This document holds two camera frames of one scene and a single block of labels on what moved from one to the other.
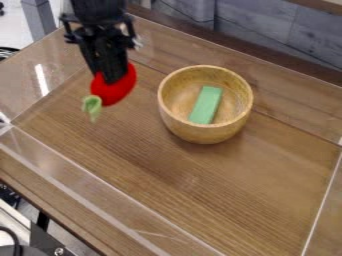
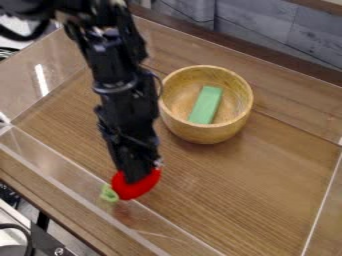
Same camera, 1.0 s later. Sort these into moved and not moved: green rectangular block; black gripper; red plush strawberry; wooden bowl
Moved: black gripper; red plush strawberry
Not moved: wooden bowl; green rectangular block
